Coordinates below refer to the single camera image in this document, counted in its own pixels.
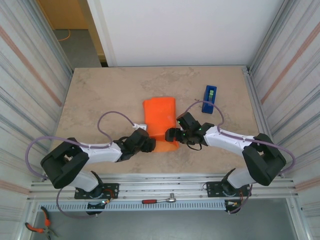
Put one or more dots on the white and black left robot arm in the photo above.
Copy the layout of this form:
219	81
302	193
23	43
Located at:
65	165

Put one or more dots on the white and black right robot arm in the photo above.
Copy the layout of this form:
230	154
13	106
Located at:
265	160

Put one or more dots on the blue tape dispenser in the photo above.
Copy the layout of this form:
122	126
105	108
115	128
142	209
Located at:
207	105

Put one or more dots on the green tape roll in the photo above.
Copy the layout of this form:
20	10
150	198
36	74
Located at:
211	94

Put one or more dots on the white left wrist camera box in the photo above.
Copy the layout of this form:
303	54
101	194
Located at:
140	126

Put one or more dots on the aluminium rail frame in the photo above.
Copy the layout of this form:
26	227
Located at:
162	185

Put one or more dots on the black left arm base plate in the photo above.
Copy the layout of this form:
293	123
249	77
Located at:
112	187

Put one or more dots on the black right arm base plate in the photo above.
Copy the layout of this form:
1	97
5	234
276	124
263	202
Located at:
212	187

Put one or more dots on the white door frame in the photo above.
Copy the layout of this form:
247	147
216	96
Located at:
102	32

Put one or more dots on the aluminium frame post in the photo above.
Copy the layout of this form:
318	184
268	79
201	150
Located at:
56	50
268	37

